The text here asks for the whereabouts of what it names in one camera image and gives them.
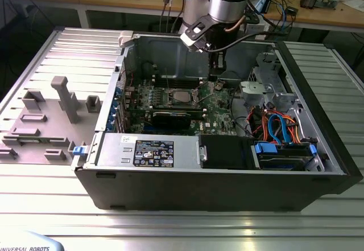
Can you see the grey plastic case latch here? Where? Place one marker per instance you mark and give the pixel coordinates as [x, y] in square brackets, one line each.
[125, 38]

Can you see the white paper sheet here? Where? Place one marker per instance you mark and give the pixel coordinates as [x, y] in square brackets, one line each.
[355, 4]

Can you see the pale blue teach pendant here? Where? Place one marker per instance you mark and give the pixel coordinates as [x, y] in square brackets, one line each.
[28, 242]

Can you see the silver CPU plate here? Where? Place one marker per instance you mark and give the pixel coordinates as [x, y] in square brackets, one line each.
[182, 96]

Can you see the grey electronic device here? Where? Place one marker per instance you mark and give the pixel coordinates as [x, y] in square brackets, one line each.
[327, 2]

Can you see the copper finned heat sink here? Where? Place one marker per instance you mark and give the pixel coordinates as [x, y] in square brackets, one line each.
[309, 0]

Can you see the hard disk in blue carrier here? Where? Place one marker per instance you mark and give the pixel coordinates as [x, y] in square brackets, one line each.
[284, 160]

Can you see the black disk bay box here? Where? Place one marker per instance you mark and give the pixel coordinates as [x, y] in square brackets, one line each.
[221, 151]

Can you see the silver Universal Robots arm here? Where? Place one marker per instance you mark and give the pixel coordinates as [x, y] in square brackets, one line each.
[227, 3]

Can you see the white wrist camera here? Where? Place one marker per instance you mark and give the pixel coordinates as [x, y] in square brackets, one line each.
[189, 39]

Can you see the wooden desk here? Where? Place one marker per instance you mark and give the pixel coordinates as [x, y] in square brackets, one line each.
[128, 2]

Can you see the blue expansion slot retainer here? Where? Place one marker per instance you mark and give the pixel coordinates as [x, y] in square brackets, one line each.
[114, 108]

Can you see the grey parts rack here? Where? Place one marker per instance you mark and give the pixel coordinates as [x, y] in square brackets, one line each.
[57, 137]

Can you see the green motherboard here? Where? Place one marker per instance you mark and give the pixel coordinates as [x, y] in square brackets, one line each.
[216, 111]

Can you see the CPU socket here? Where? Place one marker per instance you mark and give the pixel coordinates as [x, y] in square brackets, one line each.
[171, 102]

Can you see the small black box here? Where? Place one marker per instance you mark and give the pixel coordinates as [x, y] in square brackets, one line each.
[291, 10]

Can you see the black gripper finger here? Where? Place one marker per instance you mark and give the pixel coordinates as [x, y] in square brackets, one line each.
[216, 74]

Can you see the round coin battery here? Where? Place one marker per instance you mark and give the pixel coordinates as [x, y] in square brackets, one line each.
[219, 85]

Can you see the green RAM stick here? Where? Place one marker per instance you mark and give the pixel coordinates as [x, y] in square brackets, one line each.
[39, 140]

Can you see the silver power supply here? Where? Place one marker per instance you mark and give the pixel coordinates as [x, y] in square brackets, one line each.
[119, 151]

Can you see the blue case latch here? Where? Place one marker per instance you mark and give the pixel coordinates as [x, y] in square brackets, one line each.
[79, 150]

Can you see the black graphics card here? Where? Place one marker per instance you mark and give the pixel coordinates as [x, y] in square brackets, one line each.
[170, 120]

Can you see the black PC case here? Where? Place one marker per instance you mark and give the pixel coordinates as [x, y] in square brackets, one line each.
[199, 191]

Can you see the silver metal drive cage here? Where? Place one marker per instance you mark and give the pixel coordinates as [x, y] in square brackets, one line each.
[253, 91]

